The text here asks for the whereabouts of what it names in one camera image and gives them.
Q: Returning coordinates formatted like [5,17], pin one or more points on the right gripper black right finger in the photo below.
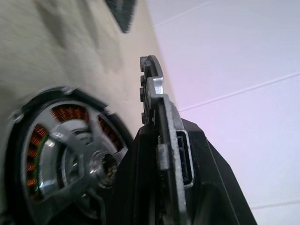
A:
[218,187]

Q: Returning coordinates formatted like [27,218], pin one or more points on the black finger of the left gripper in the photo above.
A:
[124,14]

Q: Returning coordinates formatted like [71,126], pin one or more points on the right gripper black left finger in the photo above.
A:
[138,175]

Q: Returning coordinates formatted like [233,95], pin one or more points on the grey gear plate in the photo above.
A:
[173,131]

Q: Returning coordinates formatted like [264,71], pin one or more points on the motor base with copper coils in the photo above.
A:
[65,152]

